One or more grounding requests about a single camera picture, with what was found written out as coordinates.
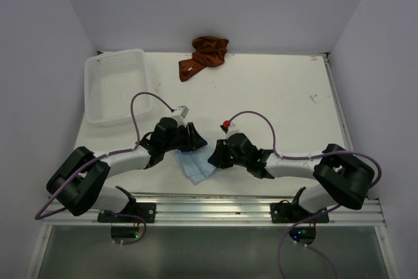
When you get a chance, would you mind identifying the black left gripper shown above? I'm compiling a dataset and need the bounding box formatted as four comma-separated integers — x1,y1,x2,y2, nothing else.
163,122,206,152

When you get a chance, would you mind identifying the light blue towel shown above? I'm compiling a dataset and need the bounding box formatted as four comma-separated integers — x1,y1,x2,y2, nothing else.
174,146,217,185

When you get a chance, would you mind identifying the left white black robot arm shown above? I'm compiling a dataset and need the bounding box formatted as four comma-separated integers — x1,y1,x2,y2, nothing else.
46,117,207,222

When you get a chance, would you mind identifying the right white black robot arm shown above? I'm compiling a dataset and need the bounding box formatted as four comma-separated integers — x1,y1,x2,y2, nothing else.
208,133,375,222

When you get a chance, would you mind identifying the white perforated plastic basket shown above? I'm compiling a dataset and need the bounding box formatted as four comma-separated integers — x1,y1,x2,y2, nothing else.
84,49,151,126

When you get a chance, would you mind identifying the brown rust towel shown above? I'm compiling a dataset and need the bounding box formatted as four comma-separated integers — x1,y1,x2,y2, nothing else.
178,36,229,82

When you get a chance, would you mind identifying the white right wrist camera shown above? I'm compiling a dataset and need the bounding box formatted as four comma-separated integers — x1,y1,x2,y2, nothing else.
220,120,240,139

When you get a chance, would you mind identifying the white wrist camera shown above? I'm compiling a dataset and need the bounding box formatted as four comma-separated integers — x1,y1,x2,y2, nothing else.
220,120,240,139
171,105,189,119

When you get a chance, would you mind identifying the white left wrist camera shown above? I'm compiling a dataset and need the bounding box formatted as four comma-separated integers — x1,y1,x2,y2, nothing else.
171,105,189,119

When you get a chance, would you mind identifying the aluminium front rail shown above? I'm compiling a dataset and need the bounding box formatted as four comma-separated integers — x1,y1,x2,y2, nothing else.
41,195,388,227

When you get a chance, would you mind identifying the aluminium rail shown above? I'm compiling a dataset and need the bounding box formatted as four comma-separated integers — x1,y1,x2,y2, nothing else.
41,195,388,227
321,52,370,200

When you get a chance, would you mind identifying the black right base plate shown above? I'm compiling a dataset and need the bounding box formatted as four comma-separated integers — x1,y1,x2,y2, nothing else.
270,200,314,223

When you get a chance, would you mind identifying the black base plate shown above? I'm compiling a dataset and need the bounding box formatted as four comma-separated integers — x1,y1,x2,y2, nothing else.
97,203,157,223
270,200,314,223

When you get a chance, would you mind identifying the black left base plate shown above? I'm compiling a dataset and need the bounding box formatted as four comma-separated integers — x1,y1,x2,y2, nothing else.
97,203,157,223

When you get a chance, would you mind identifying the aluminium right side rail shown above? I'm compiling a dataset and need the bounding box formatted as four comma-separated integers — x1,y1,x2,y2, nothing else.
321,52,370,200

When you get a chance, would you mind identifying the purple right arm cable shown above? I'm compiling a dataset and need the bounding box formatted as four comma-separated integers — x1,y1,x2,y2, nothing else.
225,110,383,279

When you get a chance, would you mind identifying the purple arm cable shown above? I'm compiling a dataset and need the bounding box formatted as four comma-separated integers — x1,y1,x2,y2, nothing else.
225,110,383,279
34,91,177,244

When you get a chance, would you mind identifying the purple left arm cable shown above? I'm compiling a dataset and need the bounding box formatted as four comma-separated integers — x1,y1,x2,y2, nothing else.
34,91,177,244

